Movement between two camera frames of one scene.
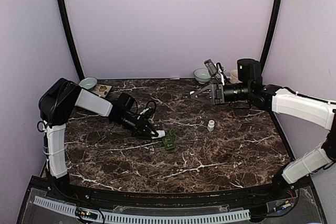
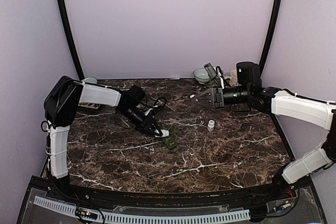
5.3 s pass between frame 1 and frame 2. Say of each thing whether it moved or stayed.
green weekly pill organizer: stayed
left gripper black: moved
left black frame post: stayed
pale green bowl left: stayed
